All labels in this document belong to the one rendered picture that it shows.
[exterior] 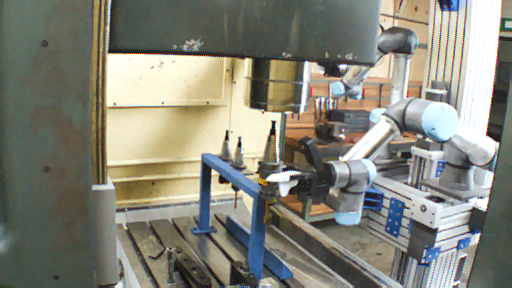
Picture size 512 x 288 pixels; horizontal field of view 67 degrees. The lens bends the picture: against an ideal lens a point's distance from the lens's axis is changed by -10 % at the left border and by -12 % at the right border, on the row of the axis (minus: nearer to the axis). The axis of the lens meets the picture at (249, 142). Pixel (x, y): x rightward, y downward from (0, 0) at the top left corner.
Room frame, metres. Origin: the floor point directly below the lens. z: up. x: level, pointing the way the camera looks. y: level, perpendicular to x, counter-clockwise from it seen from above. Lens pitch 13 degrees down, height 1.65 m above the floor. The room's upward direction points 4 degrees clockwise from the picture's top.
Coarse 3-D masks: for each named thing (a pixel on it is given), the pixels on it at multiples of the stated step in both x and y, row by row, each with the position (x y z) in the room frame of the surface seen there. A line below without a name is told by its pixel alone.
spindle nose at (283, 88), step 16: (256, 64) 0.97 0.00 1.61; (272, 64) 0.96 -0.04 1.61; (288, 64) 0.96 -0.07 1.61; (304, 64) 0.98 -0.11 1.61; (256, 80) 0.97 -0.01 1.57; (272, 80) 0.96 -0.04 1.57; (288, 80) 0.96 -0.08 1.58; (304, 80) 0.98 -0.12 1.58; (256, 96) 0.97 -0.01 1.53; (272, 96) 0.96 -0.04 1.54; (288, 96) 0.96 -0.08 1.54; (304, 96) 0.99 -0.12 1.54; (272, 112) 0.96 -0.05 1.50; (288, 112) 0.96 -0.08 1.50
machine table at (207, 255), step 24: (216, 216) 1.77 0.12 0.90; (120, 240) 1.45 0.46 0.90; (144, 240) 1.47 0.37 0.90; (168, 240) 1.49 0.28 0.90; (192, 240) 1.51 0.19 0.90; (216, 240) 1.52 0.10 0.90; (144, 264) 1.34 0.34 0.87; (168, 264) 1.30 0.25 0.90; (216, 264) 1.33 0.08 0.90; (264, 264) 1.39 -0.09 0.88
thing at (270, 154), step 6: (270, 138) 1.02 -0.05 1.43; (276, 138) 1.03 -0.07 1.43; (270, 144) 1.02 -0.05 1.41; (276, 144) 1.02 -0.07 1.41; (264, 150) 1.03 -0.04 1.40; (270, 150) 1.02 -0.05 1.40; (276, 150) 1.02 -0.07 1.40; (264, 156) 1.02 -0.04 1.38; (270, 156) 1.02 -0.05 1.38; (276, 156) 1.02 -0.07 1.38; (270, 162) 1.01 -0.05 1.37; (276, 162) 1.02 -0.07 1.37
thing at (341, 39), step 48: (144, 0) 0.76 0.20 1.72; (192, 0) 0.80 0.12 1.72; (240, 0) 0.84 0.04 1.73; (288, 0) 0.90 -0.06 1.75; (336, 0) 0.95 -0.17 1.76; (144, 48) 0.76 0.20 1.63; (192, 48) 0.80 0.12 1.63; (240, 48) 0.85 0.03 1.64; (288, 48) 0.90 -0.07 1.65; (336, 48) 0.96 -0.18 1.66
